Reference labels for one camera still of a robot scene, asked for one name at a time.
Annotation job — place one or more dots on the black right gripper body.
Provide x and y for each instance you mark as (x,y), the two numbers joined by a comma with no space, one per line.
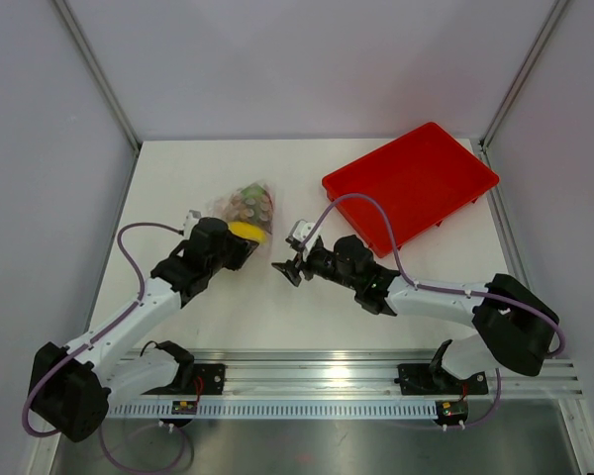
(324,264)

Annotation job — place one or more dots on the yellow fake mango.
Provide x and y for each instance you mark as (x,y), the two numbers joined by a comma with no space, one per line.
(248,231)

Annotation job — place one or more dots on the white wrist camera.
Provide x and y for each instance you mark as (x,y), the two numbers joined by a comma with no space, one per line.
(301,236)
(191,219)

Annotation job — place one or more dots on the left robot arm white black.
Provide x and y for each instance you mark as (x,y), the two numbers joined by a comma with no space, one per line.
(74,386)

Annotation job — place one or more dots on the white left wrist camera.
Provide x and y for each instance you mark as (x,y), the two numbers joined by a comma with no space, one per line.
(191,219)

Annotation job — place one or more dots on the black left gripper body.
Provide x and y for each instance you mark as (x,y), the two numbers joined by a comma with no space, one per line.
(234,256)

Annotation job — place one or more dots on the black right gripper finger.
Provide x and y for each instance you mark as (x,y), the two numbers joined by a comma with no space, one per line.
(291,270)
(308,246)

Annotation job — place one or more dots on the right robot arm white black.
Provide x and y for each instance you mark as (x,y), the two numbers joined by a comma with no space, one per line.
(513,328)

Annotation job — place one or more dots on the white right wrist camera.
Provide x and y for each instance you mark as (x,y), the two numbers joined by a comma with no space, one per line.
(301,236)

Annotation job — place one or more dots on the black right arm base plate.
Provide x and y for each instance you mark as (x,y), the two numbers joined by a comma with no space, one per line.
(416,379)

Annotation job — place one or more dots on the aluminium frame post right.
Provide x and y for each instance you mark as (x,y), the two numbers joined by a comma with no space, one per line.
(536,50)

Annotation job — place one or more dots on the aluminium frame post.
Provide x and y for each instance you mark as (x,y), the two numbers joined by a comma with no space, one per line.
(74,29)
(536,50)

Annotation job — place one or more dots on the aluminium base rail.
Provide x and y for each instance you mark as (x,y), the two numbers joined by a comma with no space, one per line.
(370,374)

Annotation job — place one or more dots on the aluminium frame post left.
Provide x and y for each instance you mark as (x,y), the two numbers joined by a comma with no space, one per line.
(74,29)

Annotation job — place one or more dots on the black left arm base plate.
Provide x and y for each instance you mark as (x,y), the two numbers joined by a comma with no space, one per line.
(209,378)

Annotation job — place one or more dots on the clear zip top bag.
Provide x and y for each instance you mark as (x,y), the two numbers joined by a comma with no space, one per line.
(253,204)

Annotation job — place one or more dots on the red plastic tray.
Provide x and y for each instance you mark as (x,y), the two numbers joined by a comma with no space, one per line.
(419,180)

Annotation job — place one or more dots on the white slotted cable duct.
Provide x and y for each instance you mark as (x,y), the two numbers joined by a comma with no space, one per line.
(217,408)

